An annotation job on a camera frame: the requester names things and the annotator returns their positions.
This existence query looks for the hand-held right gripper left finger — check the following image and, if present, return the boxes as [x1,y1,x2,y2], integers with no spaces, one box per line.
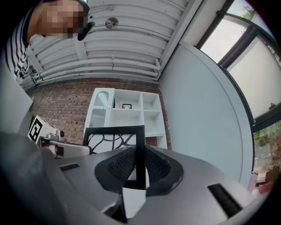
[54,145,137,223]

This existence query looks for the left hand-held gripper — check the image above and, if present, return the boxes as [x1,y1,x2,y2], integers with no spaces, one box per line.
[28,115,91,157]

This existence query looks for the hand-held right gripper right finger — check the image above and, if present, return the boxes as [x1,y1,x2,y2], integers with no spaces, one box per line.
[126,144,271,225]

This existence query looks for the black picture frame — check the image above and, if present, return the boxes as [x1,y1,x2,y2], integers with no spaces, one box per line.
[83,124,147,191]

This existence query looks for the white cube shelf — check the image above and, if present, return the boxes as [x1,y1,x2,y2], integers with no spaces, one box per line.
[83,87,169,150]

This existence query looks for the white arched glass cabinet door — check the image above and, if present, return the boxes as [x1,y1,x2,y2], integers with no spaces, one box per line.
[84,87,115,132]

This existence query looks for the pink bottle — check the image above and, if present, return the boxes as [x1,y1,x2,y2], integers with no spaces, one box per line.
[247,171,260,194]

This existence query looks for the brown woven basket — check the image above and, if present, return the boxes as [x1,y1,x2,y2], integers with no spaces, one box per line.
[265,164,281,183]

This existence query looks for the white ceiling pipes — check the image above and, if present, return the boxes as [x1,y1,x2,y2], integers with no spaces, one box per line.
[30,57,162,85]

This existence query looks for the person's striped shirt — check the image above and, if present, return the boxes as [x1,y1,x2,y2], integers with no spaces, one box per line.
[5,26,31,85]

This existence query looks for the round metal ceiling fixture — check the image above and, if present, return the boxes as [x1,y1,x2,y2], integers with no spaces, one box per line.
[104,17,119,30]

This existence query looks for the black-framed window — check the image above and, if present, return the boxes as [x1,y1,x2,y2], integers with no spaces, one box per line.
[195,0,281,176]

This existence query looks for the small grey gripper camera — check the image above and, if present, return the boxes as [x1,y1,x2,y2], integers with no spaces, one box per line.
[47,129,67,142]

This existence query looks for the black head-worn camera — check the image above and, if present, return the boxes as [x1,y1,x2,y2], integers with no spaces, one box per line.
[77,0,96,42]

